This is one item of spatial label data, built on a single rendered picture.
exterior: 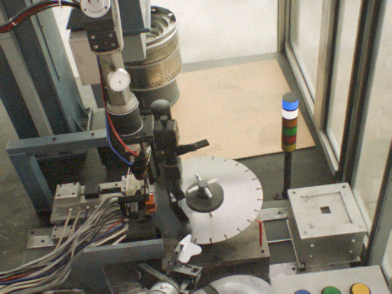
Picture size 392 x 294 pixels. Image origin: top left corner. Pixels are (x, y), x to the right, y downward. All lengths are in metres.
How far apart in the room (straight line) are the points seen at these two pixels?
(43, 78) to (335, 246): 1.09
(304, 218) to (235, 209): 0.20
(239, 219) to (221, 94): 0.86
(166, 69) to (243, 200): 0.71
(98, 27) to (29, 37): 0.68
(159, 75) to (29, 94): 0.48
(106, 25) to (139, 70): 0.85
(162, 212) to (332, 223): 0.47
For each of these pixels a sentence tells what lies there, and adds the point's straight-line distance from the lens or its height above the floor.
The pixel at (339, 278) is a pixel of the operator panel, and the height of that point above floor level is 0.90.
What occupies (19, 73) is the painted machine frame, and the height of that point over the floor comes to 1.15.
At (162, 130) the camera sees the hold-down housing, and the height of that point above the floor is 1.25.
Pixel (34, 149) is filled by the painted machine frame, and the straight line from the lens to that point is 1.58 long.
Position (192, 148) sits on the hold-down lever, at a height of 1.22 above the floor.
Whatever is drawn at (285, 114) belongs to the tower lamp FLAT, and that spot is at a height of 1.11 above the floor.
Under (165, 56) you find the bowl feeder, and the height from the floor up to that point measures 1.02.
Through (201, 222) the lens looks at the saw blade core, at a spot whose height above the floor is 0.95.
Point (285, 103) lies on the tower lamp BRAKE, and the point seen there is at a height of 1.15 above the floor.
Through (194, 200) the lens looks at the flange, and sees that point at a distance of 1.39.
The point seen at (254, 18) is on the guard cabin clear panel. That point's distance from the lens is 2.30.
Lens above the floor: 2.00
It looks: 42 degrees down
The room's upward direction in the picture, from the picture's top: 8 degrees counter-clockwise
